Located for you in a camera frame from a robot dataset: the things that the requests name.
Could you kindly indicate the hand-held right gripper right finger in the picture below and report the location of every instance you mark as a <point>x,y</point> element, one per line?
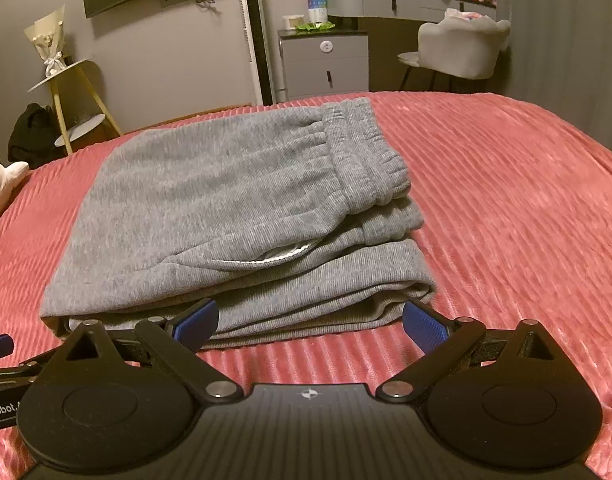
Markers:
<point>423,327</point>

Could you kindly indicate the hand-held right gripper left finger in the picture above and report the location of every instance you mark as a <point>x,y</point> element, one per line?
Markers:
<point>198,320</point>

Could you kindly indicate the grey pants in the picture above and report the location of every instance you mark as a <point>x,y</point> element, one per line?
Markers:
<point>211,200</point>

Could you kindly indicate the pink ribbed blanket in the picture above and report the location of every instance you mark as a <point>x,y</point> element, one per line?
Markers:
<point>511,210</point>

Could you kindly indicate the white pillow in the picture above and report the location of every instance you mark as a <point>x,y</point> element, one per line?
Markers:
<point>1,185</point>

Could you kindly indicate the black bag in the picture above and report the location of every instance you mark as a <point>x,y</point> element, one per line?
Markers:
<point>31,135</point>

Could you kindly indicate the grey drawer cabinet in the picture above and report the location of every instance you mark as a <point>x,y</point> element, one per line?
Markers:
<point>306,70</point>

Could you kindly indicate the yellow-legged white side table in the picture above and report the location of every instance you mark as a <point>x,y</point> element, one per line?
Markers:
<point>71,72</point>

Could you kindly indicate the grey upholstered chair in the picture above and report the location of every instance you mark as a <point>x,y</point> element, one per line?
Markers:
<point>461,47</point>

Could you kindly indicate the white standing air conditioner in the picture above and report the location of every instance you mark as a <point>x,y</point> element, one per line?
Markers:
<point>251,35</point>

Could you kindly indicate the pale wrapped flower bouquet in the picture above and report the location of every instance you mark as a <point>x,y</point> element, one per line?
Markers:
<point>43,35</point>

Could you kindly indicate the green leaf-shaped tray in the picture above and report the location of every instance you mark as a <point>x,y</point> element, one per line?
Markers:
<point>313,27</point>

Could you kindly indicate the grey vanity desk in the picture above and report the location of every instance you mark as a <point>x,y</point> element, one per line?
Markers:
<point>416,2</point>

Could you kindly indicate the blue and white box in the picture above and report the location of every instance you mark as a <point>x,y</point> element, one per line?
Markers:
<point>317,7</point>

